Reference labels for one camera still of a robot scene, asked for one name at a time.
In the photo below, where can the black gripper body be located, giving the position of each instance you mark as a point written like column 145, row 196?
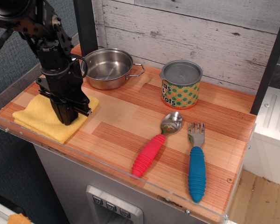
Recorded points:
column 64, row 85

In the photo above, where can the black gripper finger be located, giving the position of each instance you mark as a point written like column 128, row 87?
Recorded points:
column 66, row 114
column 55, row 108

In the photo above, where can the yellow rag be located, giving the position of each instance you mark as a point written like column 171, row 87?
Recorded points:
column 40, row 117

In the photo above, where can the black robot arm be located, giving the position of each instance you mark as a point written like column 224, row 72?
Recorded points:
column 39, row 25

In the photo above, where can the small steel pot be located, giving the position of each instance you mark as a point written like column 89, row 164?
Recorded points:
column 108, row 69

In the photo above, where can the grey toy fridge cabinet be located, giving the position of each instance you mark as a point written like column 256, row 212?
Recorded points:
column 70, row 179

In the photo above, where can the silver dispenser panel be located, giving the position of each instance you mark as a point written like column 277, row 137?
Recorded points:
column 109, row 209

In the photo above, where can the orange object at corner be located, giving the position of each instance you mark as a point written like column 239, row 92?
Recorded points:
column 18, row 219

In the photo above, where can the peas and carrots can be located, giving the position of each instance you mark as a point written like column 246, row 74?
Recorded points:
column 180, row 84

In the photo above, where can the white toy sink unit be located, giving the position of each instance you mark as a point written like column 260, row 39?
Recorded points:
column 262, row 157

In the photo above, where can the clear acrylic guard rail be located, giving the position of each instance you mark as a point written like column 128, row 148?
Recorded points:
column 128, row 117

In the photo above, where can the black left post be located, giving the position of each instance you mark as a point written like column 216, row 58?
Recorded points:
column 86, row 26

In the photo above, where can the black post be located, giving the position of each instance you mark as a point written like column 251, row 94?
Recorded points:
column 86, row 26
column 266, row 78

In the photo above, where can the red handled spoon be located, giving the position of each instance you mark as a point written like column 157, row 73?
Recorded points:
column 170, row 125

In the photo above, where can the blue handled fork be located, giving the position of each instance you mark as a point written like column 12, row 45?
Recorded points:
column 197, row 169

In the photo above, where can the black right post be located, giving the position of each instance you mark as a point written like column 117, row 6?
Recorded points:
column 266, row 78

